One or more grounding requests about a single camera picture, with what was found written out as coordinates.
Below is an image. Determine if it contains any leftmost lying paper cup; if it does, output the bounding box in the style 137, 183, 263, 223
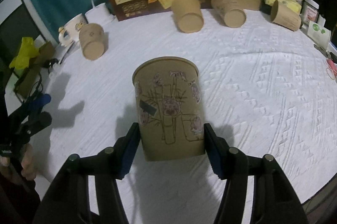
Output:
79, 23, 105, 61

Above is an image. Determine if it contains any white green-logo paper cup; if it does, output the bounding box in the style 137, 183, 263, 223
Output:
307, 21, 331, 50

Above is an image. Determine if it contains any lying paper cup far right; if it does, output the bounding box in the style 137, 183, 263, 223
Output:
270, 0, 301, 32

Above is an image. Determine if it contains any lying paper cup with doodles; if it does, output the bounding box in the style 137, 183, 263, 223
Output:
211, 0, 246, 28

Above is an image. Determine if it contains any paper cup with bamboo drawing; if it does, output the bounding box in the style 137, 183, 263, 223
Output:
132, 57, 205, 161

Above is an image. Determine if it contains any yellow plastic bag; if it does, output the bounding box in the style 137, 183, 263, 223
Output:
9, 37, 40, 70

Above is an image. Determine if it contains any clear jar with white lid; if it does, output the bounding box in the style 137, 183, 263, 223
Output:
302, 0, 319, 25

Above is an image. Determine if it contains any white cartoon mug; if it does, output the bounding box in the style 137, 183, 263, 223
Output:
58, 13, 87, 46

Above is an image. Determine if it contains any white woven tablecloth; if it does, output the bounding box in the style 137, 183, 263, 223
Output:
4, 6, 337, 219

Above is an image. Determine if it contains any person's left hand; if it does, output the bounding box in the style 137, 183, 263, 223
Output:
1, 143, 37, 185

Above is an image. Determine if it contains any plain lying paper cup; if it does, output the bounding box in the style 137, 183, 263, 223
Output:
171, 0, 204, 33

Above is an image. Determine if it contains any pen on table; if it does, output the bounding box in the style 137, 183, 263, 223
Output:
59, 41, 75, 65

